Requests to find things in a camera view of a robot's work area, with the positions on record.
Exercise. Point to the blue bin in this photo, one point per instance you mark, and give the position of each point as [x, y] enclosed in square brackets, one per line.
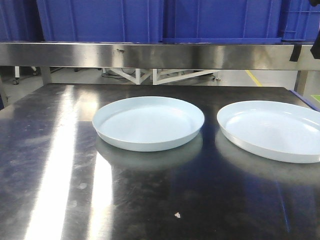
[299, 21]
[135, 21]
[221, 21]

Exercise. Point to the black tape strip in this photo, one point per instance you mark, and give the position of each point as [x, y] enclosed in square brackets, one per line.
[296, 52]

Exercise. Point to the blue bin upper left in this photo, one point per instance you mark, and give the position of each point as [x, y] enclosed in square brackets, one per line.
[135, 21]

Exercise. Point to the blue bin upper far right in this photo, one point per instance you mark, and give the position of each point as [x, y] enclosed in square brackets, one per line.
[299, 21]

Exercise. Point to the light blue base plate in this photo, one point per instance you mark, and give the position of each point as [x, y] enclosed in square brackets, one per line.
[148, 123]

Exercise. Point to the white trolley frame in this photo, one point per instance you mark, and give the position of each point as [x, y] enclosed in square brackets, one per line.
[157, 76]

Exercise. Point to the stainless steel shelf rail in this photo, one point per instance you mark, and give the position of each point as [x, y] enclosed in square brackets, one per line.
[157, 56]

